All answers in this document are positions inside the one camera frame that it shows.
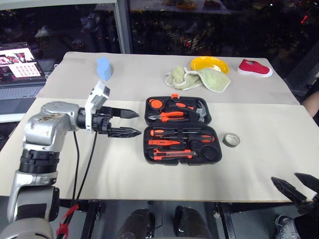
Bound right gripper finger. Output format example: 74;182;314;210
295;172;319;194
271;176;308;203

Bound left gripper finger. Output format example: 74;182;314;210
100;106;140;120
107;126;143;139

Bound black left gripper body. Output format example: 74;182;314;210
91;112;112;135

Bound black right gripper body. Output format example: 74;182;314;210
297;193;319;215

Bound orange voltage tester pen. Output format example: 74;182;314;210
148;139;184;146

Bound orange black utility knife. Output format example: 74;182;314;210
152;148;199;160

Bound black tool case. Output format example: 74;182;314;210
143;93;223;166

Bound black orange handle screwdriver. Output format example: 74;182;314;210
159;133;215;143
149;128;202;137

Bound bystander white sneaker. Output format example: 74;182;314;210
274;215;299;239

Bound black orange tape measure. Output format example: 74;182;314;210
149;99;164;110

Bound blue sponge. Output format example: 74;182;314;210
96;56;115;82

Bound green cloth white trim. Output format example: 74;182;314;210
163;65;203;91
184;67;231;94

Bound black metal table leg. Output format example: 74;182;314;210
214;202;237;239
81;200;103;239

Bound grey tape roll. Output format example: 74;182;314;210
222;132;241;148

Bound dark rounded shape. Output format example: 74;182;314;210
173;205;212;239
117;208;157;239

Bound yellow plate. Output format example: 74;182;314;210
190;56;230;75

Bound open laptop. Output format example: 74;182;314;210
0;42;48;108

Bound red white shoe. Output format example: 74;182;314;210
236;59;274;78

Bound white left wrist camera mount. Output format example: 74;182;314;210
84;80;111;134

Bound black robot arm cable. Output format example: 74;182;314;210
71;130;80;201
74;131;98;202

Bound orange handle pliers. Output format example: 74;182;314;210
147;111;189;123

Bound claw hammer black handle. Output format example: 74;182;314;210
166;99;207;122

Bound grey window frame post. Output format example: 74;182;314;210
113;0;133;54

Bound red tape on cables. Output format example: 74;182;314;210
56;204;80;237

